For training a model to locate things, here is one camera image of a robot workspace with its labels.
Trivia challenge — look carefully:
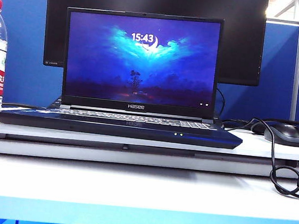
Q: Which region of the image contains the black computer monitor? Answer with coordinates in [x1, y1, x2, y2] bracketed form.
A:
[0, 0, 299, 134]

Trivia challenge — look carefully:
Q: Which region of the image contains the black grey computer mouse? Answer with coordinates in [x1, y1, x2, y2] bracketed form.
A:
[262, 121, 299, 147]

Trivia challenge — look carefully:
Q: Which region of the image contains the dark metal desk rail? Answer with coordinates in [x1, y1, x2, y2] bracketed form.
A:
[0, 129, 299, 171]

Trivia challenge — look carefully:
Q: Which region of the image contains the thin black monitor cable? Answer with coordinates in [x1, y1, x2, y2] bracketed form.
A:
[212, 88, 227, 121]

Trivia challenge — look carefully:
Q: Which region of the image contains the black cable behind mouse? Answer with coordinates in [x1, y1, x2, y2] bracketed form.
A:
[220, 110, 299, 144]

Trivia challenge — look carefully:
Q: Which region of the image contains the black Hasee laptop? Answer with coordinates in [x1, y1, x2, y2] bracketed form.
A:
[0, 0, 256, 151]

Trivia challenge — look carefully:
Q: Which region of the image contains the aluminium partition post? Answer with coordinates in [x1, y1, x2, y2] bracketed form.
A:
[288, 22, 299, 122]

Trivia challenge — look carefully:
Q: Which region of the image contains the black ASUS monitor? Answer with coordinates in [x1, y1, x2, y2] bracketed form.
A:
[39, 0, 269, 89]

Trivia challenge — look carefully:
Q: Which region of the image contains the thick black looped cable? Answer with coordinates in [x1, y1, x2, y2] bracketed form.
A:
[237, 116, 299, 201]

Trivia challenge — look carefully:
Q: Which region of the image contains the black wired keyboard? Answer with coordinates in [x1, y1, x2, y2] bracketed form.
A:
[46, 94, 226, 129]

